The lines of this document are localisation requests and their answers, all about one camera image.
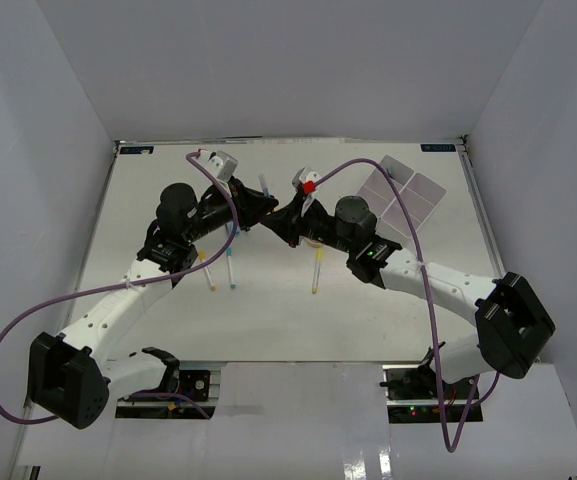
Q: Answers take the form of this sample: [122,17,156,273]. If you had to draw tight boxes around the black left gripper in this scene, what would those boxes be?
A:
[184,176,279,244]

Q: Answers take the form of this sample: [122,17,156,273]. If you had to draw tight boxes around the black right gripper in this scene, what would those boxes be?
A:
[261,193,356,255]

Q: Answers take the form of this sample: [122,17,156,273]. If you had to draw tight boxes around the blue pen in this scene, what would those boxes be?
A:
[258,174,270,198]

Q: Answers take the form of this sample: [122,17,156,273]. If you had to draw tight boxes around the orange white pen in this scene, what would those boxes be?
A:
[199,250,217,292]

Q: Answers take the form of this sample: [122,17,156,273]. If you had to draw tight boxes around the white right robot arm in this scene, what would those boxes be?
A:
[262,194,556,399]

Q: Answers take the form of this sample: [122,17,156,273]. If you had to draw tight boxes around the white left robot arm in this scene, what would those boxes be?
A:
[27,178,278,429]

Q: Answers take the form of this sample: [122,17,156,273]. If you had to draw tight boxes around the yellow tipped white pen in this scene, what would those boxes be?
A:
[311,246,324,295]

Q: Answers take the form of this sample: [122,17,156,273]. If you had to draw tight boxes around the teal tipped white pen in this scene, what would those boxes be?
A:
[225,247,237,290]

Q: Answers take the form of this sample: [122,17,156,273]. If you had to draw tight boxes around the white divided organizer box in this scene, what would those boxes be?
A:
[357,155,447,243]

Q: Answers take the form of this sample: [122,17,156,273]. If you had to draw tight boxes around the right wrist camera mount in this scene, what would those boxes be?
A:
[292,166,321,217]

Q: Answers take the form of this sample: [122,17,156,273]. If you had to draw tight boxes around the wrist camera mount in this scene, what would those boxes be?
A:
[292,166,321,217]
[197,149,238,183]

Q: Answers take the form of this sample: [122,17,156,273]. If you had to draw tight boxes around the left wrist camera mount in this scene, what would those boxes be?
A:
[197,149,238,183]

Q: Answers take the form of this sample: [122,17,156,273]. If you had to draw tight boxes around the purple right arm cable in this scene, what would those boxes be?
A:
[315,158,500,452]

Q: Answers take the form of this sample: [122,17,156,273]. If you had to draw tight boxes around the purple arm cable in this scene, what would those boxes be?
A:
[0,149,244,425]
[315,158,500,452]

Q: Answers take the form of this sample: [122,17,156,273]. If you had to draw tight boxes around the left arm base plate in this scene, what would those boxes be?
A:
[115,369,221,420]

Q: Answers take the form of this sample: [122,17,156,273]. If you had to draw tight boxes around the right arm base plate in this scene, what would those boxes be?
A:
[379,348,475,424]

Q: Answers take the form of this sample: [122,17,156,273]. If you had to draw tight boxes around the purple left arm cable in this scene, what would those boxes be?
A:
[0,149,244,425]

